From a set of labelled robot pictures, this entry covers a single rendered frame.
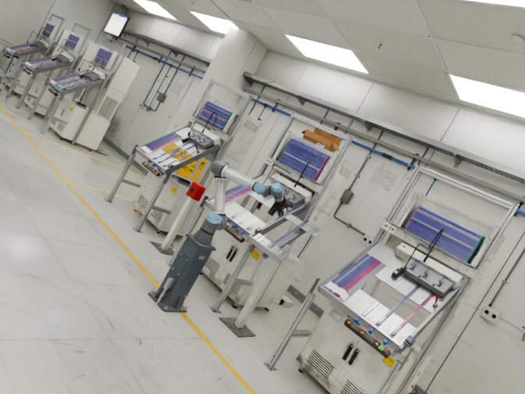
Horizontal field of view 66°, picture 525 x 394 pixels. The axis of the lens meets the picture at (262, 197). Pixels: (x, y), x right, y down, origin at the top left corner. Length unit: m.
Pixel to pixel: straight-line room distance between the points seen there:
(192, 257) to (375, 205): 2.74
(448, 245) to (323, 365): 1.28
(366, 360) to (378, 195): 2.45
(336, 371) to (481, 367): 1.81
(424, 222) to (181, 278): 1.87
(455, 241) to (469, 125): 2.19
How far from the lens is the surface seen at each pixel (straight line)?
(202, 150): 4.70
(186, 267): 3.10
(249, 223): 3.58
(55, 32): 10.17
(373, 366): 3.22
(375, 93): 5.73
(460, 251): 3.23
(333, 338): 3.33
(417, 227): 3.32
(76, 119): 7.49
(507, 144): 5.02
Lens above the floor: 1.29
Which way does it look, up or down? 4 degrees down
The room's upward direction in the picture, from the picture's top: 29 degrees clockwise
